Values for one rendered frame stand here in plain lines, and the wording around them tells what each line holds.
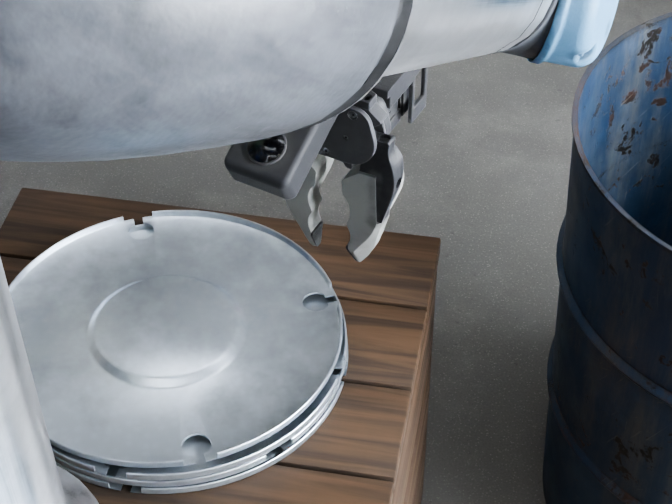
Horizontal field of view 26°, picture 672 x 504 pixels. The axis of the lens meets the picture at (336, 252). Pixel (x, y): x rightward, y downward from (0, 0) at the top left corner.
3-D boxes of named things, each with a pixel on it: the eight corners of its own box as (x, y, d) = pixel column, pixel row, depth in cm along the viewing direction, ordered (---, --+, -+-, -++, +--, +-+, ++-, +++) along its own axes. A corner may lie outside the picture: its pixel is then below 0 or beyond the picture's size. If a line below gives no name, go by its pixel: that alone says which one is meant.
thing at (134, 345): (-26, 248, 128) (-27, 241, 127) (294, 192, 133) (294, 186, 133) (8, 504, 107) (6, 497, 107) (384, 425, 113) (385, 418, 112)
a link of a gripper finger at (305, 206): (349, 207, 108) (364, 112, 101) (310, 255, 104) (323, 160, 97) (312, 190, 108) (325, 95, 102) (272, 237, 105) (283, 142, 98)
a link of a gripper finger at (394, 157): (409, 216, 99) (398, 109, 93) (399, 230, 98) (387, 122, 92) (348, 202, 101) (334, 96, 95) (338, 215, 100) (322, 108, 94)
